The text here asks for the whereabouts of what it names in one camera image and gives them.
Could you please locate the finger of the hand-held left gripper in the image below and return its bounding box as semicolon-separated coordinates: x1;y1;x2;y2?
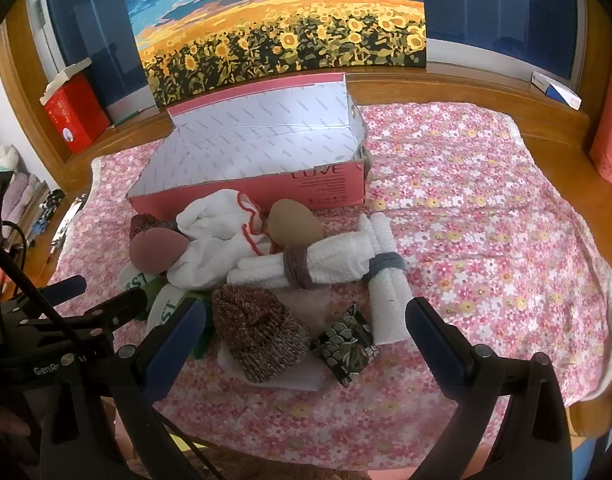
82;287;150;332
32;274;88;307

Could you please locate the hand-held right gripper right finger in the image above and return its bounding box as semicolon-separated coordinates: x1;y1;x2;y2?
405;296;573;480

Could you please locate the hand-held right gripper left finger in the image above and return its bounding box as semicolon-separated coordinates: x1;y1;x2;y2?
38;299;212;480

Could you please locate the green and white sock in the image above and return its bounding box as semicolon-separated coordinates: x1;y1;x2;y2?
148;285;209;361
118;265;162;296

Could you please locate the pink stocking ball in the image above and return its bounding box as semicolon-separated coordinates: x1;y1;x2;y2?
129;230;188;276

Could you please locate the white towel roll grey band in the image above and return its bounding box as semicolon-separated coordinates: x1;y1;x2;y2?
358;212;418;346

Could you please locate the marled brown knit sock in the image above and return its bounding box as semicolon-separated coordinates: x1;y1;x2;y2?
130;213;179;241
212;284;312;385

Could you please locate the dark patterned sock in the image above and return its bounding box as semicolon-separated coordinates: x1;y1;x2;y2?
311;301;379;387

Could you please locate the white sock red trim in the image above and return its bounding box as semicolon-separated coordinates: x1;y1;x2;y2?
166;189;274;292

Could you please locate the white mesh cloth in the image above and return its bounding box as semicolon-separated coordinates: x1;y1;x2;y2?
217;290;337;392

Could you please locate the white towel roll purple band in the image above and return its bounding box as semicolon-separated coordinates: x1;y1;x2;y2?
227;232;382;292

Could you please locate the tan stocking ball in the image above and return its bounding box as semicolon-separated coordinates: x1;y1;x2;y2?
266;199;324;248

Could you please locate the pink cardboard shoe box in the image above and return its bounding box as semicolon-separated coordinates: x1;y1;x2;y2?
126;72;369;218

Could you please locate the person's left hand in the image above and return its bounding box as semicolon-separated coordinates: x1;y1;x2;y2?
0;409;33;437

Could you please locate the shiny metal object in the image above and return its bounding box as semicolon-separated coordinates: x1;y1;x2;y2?
48;192;84;261

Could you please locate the pile of folded clothes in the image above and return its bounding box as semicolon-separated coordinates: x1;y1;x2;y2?
1;170;64;246

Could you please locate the pink floral blanket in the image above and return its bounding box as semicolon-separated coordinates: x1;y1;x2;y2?
46;101;612;461

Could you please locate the red box with white lid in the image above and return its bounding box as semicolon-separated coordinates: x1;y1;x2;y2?
40;57;111;155

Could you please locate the coral curtain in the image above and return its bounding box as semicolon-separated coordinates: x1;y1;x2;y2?
588;37;612;186

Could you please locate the white and blue box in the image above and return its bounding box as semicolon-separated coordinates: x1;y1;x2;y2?
531;71;583;111

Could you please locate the sunflower field painting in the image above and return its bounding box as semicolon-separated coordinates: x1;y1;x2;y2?
118;0;428;108

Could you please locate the wooden window seat frame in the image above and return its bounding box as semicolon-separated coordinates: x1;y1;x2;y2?
0;0;612;480

